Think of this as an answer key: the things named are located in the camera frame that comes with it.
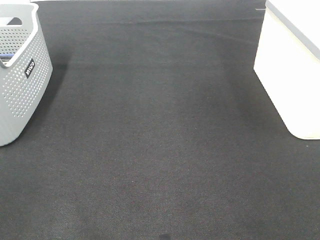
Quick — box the grey perforated plastic basket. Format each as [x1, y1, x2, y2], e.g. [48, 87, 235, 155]
[0, 0, 53, 146]

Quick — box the blue item in grey basket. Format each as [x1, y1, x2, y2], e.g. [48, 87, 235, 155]
[0, 53, 14, 62]

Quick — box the white plastic basket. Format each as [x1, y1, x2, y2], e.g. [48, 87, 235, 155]
[253, 0, 320, 140]

